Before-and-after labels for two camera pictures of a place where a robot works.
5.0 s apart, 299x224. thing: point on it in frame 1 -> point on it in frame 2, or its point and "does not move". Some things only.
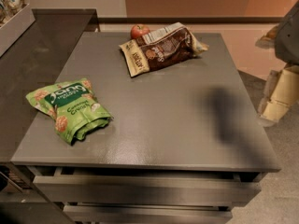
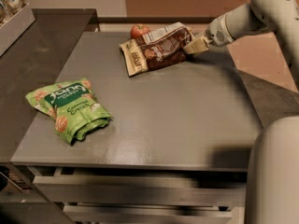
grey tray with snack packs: x=15 y=15 does not move
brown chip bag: x=162 y=47 does not move
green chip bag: x=77 y=112 does not move
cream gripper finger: x=283 y=85 -> x=219 y=34
